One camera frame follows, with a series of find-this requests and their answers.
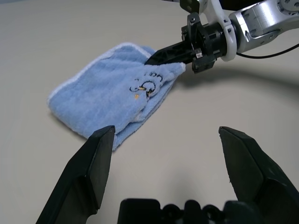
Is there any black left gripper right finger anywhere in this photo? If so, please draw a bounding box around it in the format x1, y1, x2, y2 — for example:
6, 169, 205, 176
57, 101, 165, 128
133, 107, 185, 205
218, 126, 299, 224

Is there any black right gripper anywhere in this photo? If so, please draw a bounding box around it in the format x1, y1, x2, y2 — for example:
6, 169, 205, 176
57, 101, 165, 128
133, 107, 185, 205
144, 13, 228, 74

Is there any light blue towel white trim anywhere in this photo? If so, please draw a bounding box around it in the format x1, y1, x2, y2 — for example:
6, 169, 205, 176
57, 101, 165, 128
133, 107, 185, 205
47, 42, 187, 152

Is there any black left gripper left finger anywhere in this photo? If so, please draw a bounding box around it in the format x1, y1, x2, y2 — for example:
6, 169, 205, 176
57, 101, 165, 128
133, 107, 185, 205
35, 125, 116, 224

